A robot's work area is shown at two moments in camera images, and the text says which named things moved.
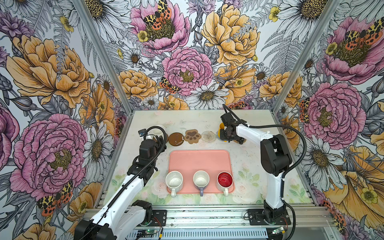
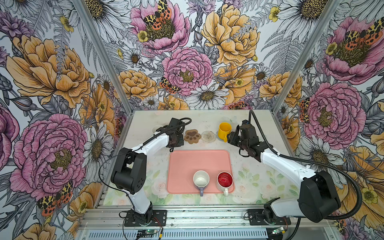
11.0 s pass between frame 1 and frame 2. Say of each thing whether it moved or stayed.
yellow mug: stayed
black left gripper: moved
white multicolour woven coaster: stayed
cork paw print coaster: stayed
